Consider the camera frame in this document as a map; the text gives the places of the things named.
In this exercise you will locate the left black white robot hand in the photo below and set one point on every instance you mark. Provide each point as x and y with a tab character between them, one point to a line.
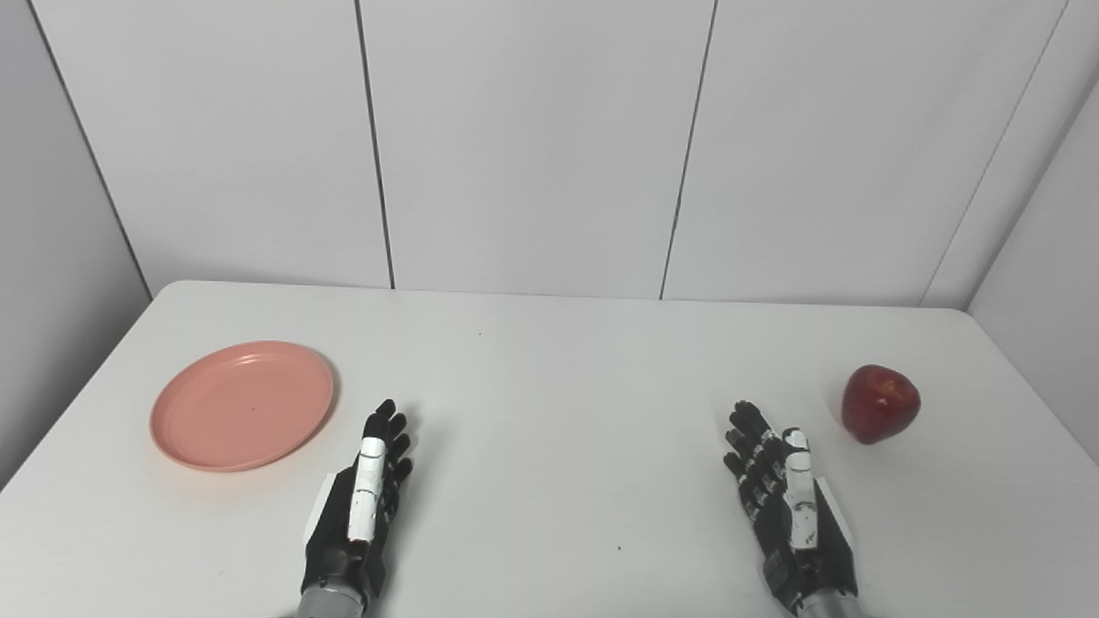
367	489

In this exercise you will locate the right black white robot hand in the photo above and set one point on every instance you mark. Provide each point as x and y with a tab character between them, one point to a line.
794	515

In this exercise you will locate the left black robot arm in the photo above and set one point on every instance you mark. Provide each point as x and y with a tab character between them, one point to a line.
330	603

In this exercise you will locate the pink round plate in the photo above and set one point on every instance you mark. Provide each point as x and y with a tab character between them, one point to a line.
243	405

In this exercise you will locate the red apple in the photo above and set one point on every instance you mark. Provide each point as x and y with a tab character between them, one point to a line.
880	403

